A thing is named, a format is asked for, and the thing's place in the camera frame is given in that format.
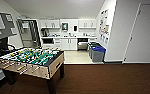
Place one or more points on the grey bulletin board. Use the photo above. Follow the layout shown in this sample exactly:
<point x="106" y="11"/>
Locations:
<point x="2" y="25"/>

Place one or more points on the blue lid recycling bin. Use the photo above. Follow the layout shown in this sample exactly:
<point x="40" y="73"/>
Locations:
<point x="98" y="54"/>

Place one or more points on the white wide drawer stack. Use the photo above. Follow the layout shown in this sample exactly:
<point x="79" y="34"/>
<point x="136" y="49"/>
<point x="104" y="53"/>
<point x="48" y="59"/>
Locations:
<point x="57" y="42"/>

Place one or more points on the stainless steel refrigerator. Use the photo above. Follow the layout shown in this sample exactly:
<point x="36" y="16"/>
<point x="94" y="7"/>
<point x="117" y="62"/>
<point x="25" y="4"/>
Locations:
<point x="29" y="32"/>

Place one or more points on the white wall cabinet, three doors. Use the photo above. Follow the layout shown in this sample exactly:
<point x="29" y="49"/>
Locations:
<point x="87" y="23"/>

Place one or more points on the green lid waste bin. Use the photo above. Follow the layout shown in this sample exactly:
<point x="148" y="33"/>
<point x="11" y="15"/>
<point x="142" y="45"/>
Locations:
<point x="94" y="45"/>

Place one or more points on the foosball gaming table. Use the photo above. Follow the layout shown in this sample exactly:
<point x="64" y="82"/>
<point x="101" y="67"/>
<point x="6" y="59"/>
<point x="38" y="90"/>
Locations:
<point x="34" y="61"/>

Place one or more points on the black built-in microwave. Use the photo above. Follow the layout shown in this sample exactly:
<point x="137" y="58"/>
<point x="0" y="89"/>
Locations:
<point x="47" y="40"/>

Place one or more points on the white door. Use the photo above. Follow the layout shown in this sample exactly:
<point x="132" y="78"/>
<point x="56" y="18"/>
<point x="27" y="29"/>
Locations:
<point x="142" y="33"/>

